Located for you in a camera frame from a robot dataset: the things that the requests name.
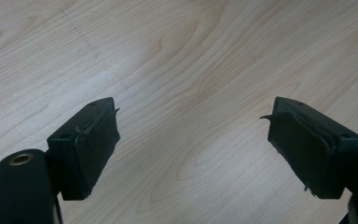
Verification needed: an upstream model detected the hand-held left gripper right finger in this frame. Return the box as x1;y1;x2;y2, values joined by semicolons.
259;96;358;200

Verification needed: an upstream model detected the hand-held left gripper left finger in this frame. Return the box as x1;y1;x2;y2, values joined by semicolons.
46;96;121;202

